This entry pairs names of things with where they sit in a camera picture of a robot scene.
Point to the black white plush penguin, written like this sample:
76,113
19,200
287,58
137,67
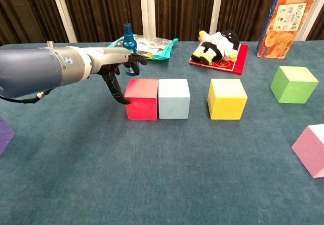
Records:
220,45

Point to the purple foam cube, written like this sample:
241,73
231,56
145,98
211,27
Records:
5,136

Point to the flat red gift box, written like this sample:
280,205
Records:
240,62

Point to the teal table mat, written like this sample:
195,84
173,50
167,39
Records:
162,171

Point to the teal snack bag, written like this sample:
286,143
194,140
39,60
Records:
157,47

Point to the dark brown curtain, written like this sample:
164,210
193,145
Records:
101,7

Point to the red foam cube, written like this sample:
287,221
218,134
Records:
141,106

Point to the yellow foam cube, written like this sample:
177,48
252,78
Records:
226,103

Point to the white frame post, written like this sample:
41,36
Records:
216,7
305,32
146,7
63,12

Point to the pink foam cube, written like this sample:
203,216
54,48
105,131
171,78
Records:
311,151

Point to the green foam cube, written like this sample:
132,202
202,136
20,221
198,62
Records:
291,88

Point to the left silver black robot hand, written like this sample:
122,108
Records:
108,55

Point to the blue spray bottle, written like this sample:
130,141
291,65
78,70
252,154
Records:
130,38

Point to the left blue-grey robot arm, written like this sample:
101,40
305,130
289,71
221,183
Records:
30,68

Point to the blue orange biscuit box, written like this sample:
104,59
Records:
281,32

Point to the light blue foam cube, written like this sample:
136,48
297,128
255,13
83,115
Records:
173,103

